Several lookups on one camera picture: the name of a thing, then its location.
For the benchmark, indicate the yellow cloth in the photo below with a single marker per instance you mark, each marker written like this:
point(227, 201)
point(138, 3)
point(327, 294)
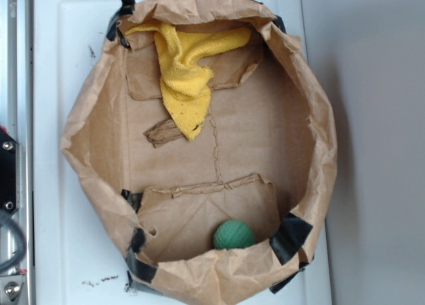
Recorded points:
point(184, 83)

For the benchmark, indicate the brown paper bag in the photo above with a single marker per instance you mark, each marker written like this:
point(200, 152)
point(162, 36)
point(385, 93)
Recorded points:
point(266, 155)

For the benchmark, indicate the green textured ball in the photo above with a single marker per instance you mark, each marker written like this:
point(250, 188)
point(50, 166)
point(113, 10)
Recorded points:
point(233, 234)

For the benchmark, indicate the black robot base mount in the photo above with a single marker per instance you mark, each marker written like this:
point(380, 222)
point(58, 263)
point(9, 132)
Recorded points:
point(9, 165)

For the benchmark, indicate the silver metal rail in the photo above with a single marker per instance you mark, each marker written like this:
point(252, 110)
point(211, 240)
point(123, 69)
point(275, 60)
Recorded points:
point(18, 283)

